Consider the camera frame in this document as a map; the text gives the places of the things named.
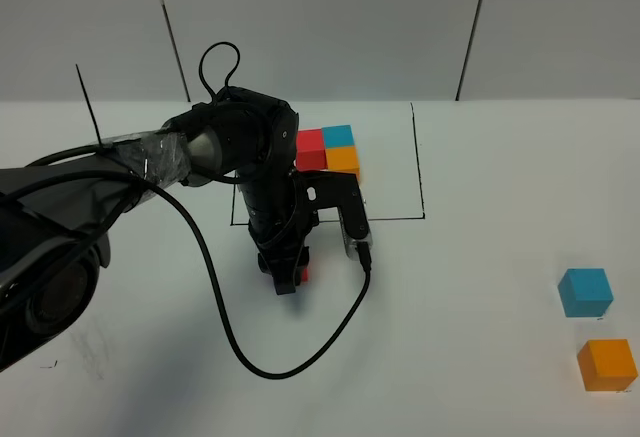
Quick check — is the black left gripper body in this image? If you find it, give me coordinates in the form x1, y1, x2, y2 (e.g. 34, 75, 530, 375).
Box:
241, 168, 316, 263

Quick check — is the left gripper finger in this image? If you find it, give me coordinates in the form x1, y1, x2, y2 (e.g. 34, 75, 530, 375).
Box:
294, 246, 310, 287
258, 253, 299, 295

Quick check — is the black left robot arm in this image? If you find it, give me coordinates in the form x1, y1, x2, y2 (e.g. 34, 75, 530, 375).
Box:
1, 87, 309, 368

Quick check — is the red template cube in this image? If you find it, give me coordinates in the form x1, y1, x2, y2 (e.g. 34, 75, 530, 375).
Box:
295, 129, 327, 171

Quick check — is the orange template cube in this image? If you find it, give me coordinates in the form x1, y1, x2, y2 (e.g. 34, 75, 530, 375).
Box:
325, 146, 360, 180

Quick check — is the blue template cube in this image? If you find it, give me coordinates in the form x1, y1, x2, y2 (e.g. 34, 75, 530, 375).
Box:
321, 125, 355, 149

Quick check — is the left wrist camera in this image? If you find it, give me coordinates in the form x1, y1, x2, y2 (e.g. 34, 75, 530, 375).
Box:
295, 171, 372, 260

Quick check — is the black left camera cable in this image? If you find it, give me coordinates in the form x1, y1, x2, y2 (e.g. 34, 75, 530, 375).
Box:
134, 176, 375, 379

